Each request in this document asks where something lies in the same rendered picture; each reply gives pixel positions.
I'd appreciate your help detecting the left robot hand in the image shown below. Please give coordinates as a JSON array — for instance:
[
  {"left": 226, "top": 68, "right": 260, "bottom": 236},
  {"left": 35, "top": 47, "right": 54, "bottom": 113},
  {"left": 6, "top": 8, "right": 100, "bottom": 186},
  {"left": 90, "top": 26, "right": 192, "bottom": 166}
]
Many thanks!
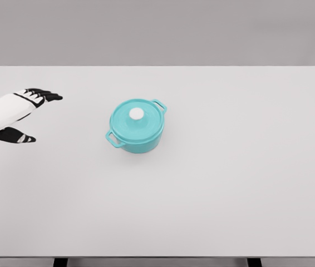
[{"left": 0, "top": 88, "right": 63, "bottom": 144}]

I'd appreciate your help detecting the turquoise lid with white knob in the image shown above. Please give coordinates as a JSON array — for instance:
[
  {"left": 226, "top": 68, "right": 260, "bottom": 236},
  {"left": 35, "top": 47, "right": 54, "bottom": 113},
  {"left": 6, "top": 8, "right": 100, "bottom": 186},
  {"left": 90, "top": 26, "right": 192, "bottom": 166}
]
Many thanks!
[{"left": 110, "top": 98, "right": 165, "bottom": 141}]

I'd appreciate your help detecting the turquoise pot with handles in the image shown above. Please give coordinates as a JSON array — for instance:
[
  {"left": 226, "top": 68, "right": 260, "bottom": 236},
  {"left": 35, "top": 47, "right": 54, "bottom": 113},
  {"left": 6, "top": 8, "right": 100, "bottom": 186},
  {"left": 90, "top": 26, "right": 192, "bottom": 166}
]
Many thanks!
[{"left": 105, "top": 98, "right": 168, "bottom": 154}]

